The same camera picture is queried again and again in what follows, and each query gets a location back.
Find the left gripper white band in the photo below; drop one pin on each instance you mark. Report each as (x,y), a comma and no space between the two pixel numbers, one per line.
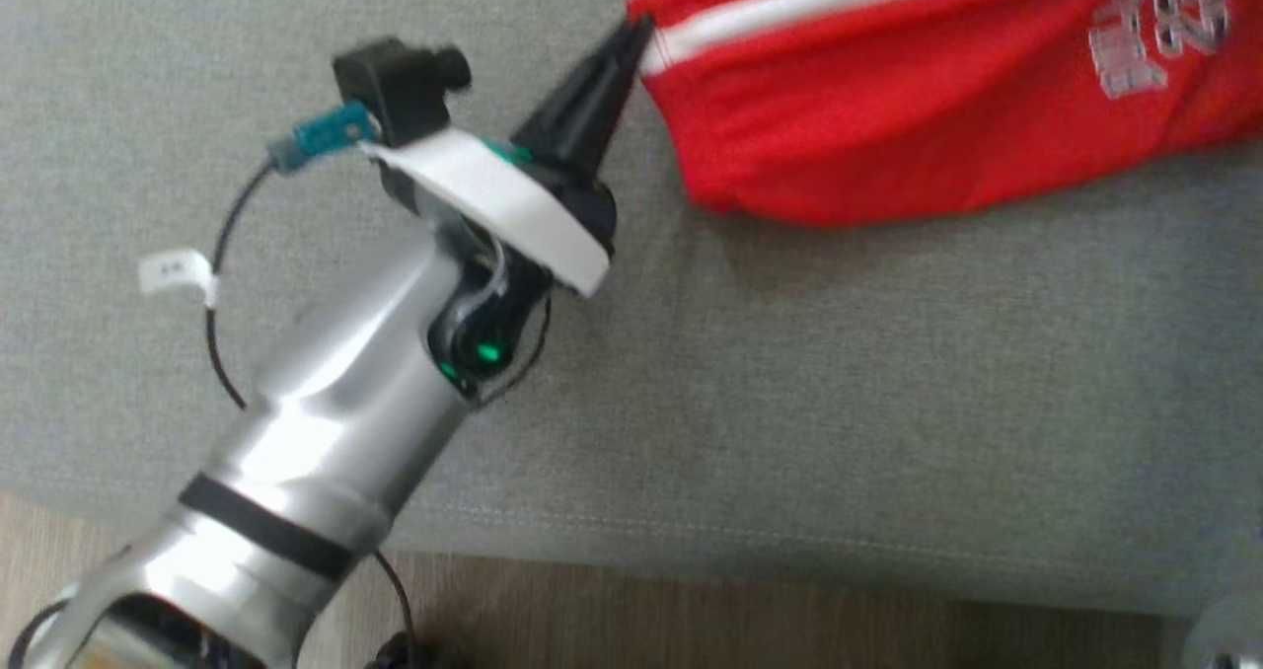
(513,210)

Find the red white striped sports garment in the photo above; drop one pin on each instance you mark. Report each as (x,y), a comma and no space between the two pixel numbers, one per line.
(888,97)

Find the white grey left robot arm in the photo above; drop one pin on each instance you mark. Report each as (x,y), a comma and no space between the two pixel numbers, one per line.
(335,422)

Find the large grey sofa seat cushion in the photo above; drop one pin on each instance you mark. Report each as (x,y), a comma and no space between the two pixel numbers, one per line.
(839,383)

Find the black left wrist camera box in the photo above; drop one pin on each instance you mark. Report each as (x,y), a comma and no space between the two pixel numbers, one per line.
(395,87)

